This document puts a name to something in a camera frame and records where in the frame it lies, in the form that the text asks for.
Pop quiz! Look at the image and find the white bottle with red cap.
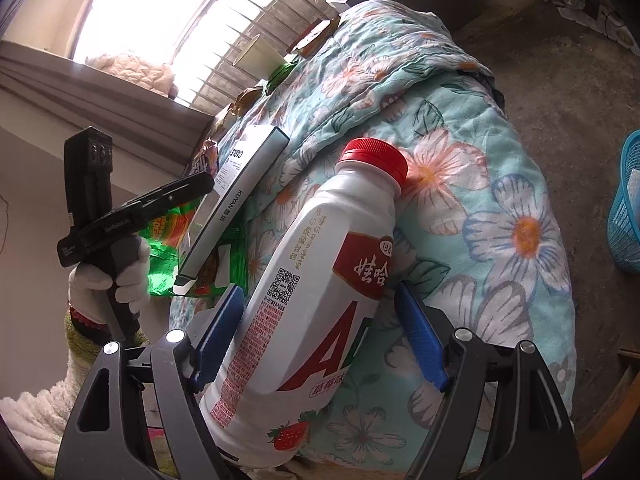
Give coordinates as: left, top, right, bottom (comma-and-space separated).
199, 138, 409, 468

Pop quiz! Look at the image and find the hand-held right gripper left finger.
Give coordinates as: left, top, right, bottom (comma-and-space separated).
55, 284, 246, 480

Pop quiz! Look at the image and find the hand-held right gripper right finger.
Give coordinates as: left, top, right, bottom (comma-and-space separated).
394, 282, 584, 480

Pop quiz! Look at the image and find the paper cup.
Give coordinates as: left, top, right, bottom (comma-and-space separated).
237, 34, 281, 79

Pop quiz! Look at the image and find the metal window railing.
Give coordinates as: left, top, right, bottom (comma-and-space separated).
170, 0, 362, 107

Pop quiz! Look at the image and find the blue plastic wastebasket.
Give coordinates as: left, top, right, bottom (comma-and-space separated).
606, 130, 640, 275

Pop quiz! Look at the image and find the dark red snack packet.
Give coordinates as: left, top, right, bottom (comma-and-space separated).
190, 139, 222, 192

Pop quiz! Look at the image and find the grey curtain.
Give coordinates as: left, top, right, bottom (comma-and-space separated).
0, 42, 217, 162

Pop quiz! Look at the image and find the floral blanket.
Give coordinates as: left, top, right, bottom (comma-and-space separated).
169, 0, 577, 467

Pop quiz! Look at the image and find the wooden furniture piece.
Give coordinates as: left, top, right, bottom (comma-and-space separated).
579, 347, 640, 462

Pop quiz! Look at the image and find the person's left forearm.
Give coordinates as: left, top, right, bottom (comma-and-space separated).
0, 307, 156, 480

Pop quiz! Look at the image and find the pink fluffy garment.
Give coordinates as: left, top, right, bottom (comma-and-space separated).
85, 51, 179, 99

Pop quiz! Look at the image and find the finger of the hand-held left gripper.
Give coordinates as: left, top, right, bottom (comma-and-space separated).
142, 172, 216, 222

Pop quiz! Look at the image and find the person's left hand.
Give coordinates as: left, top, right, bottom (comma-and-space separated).
67, 236, 152, 327

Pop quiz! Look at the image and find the crumpled brown wrapper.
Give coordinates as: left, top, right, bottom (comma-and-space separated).
214, 86, 263, 132

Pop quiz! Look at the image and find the white flat cardboard box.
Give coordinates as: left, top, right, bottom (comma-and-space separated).
172, 125, 291, 297

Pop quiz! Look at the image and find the green snack packet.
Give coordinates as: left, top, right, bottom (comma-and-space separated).
137, 199, 251, 298

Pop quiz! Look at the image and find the small green packet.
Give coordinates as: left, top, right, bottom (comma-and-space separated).
266, 57, 302, 94

